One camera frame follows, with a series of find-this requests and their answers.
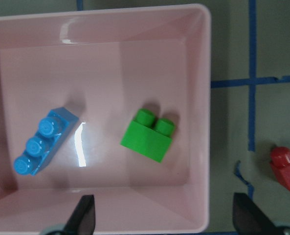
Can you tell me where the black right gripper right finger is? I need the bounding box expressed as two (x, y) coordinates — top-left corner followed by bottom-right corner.
(232, 193), (279, 235)

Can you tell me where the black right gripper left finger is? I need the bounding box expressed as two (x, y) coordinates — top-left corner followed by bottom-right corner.
(62, 195), (96, 235)

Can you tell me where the red toy block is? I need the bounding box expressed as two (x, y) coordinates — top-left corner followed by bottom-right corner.
(269, 146), (290, 191)

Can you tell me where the blue toy block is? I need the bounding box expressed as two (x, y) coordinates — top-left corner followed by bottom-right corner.
(13, 107), (79, 176)

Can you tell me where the green toy block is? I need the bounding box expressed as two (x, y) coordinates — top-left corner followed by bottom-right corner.
(120, 108), (176, 163)

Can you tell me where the pink plastic box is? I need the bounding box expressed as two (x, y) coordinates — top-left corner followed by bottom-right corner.
(0, 4), (211, 235)

